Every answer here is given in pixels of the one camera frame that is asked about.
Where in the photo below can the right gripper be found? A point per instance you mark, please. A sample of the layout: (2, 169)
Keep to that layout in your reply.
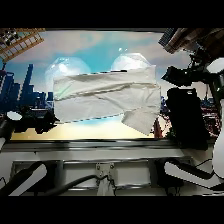
(176, 76)

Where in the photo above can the white garment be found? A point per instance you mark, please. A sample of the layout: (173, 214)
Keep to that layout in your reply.
(106, 96)

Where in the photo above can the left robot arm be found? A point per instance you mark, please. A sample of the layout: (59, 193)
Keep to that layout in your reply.
(30, 176)

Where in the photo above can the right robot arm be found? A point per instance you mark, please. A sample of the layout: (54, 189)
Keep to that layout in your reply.
(190, 173)

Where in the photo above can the silver frame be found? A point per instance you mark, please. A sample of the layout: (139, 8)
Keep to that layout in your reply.
(133, 151)

